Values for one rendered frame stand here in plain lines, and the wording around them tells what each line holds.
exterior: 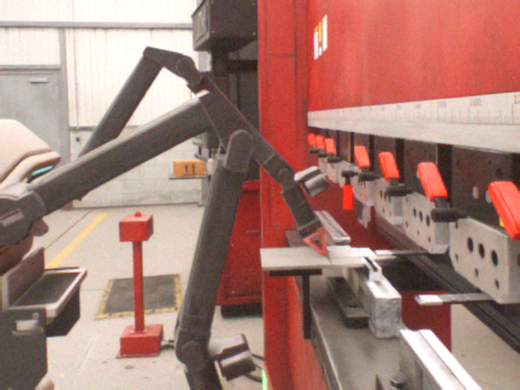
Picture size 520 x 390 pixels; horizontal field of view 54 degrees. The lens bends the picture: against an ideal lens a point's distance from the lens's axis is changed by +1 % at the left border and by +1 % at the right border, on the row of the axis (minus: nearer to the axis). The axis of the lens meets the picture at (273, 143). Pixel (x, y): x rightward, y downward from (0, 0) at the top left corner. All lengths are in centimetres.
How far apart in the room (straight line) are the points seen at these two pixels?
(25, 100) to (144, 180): 213
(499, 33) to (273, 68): 168
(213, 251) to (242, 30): 163
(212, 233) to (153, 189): 740
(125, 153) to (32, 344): 41
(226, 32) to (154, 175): 603
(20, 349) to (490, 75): 90
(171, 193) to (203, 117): 745
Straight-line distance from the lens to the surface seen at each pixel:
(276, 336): 242
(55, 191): 88
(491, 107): 61
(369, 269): 132
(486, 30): 63
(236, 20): 241
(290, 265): 133
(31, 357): 109
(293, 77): 222
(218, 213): 89
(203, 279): 93
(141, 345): 326
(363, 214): 137
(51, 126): 845
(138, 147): 85
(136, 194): 833
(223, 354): 100
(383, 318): 123
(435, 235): 78
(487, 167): 62
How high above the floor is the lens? 138
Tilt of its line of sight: 3 degrees down
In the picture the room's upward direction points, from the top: 1 degrees counter-clockwise
